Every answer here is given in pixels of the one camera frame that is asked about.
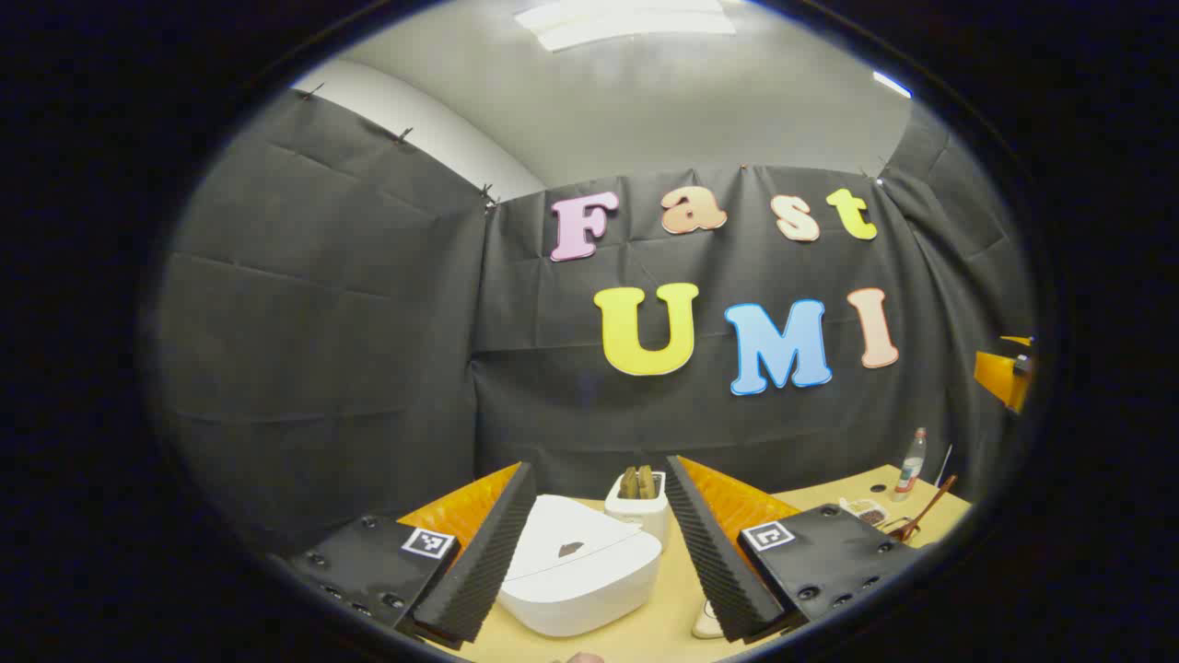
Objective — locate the clear plastic bottle red label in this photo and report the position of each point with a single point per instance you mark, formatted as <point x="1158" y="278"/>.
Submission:
<point x="910" y="470"/>

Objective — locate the white divided grain dish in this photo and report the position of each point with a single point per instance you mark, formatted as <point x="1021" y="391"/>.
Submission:
<point x="866" y="512"/>

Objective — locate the brown wooden spoon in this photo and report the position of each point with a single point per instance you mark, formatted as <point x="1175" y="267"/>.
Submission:
<point x="935" y="502"/>

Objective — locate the ceiling light panel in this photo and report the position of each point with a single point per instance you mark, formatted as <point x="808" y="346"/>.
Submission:
<point x="626" y="23"/>
<point x="892" y="84"/>

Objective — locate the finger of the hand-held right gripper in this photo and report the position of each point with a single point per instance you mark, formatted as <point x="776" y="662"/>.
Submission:
<point x="999" y="378"/>

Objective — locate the white toaster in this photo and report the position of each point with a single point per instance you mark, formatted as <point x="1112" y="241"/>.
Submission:
<point x="645" y="517"/>

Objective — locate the white rice cooker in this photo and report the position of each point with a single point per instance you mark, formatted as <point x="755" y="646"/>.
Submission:
<point x="580" y="589"/>

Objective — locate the black backdrop cloth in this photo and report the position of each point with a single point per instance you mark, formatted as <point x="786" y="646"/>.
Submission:
<point x="368" y="322"/>

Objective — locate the brown bread slice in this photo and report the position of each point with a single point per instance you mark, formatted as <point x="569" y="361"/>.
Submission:
<point x="647" y="482"/>
<point x="629" y="483"/>

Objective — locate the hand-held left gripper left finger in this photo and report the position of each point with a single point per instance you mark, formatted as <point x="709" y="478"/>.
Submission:
<point x="488" y="571"/>

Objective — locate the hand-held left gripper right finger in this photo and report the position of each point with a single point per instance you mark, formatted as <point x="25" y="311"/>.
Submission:
<point x="718" y="571"/>

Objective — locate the thin white rod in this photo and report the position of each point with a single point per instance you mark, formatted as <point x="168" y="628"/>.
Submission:
<point x="944" y="466"/>

